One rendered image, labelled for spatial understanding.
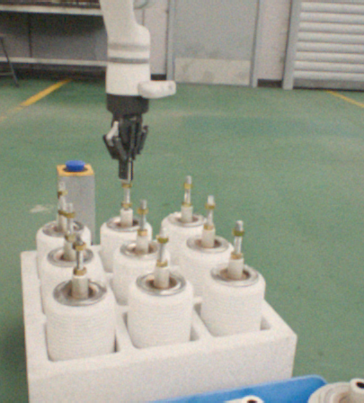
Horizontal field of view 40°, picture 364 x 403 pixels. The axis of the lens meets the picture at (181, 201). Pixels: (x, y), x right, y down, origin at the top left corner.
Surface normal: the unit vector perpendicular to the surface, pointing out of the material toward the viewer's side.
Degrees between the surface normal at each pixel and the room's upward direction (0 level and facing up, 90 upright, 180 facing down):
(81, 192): 90
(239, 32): 90
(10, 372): 0
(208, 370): 90
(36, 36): 90
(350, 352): 0
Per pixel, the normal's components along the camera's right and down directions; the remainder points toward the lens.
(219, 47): 0.03, 0.33
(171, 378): 0.31, 0.33
